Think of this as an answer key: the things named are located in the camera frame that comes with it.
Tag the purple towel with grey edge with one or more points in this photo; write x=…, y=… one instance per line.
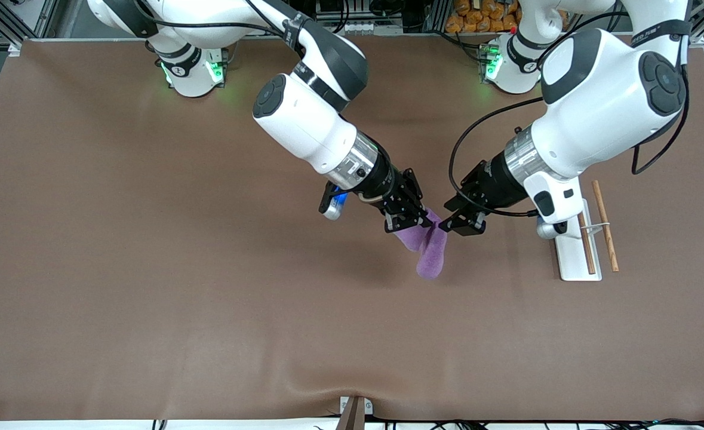
x=432, y=257

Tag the bag of orange snacks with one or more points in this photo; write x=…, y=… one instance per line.
x=477, y=18

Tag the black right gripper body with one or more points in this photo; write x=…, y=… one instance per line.
x=383, y=181

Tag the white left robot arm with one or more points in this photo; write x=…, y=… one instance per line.
x=602, y=101

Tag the grey metal clamp bracket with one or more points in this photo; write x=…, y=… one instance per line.
x=344, y=405

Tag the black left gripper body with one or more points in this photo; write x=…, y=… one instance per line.
x=497, y=186

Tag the white rack with wooden bars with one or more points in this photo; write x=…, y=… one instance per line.
x=572, y=263

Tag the brown camera mount pole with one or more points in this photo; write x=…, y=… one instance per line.
x=352, y=421

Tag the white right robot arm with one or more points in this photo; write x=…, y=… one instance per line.
x=304, y=119

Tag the brown table mat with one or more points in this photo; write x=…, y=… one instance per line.
x=268, y=298

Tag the white socket strip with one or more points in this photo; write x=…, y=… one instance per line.
x=357, y=27

